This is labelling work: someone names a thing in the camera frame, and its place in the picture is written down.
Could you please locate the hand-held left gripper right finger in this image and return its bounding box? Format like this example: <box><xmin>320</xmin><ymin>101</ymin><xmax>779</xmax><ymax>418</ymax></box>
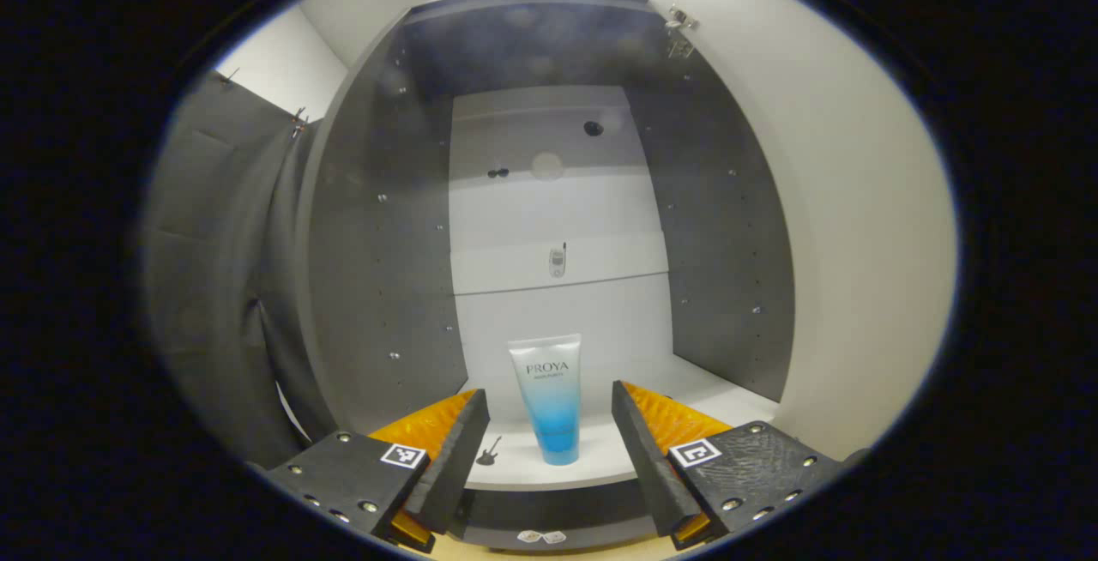
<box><xmin>611</xmin><ymin>379</ymin><xmax>846</xmax><ymax>552</ymax></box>

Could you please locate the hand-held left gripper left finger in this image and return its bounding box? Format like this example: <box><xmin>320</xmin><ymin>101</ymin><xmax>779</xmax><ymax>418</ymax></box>
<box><xmin>262</xmin><ymin>387</ymin><xmax>490</xmax><ymax>553</ymax></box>

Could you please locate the black backdrop cloth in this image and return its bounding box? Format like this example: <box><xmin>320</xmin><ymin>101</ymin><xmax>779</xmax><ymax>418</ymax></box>
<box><xmin>142</xmin><ymin>72</ymin><xmax>340</xmax><ymax>468</ymax></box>

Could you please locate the metal cabinet door hinge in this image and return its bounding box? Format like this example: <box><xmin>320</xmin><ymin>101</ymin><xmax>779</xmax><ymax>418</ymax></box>
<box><xmin>667</xmin><ymin>6</ymin><xmax>699</xmax><ymax>60</ymax></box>

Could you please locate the blue and white bottle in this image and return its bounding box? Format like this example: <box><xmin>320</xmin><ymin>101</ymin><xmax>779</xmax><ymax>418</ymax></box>
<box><xmin>507</xmin><ymin>334</ymin><xmax>582</xmax><ymax>466</ymax></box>

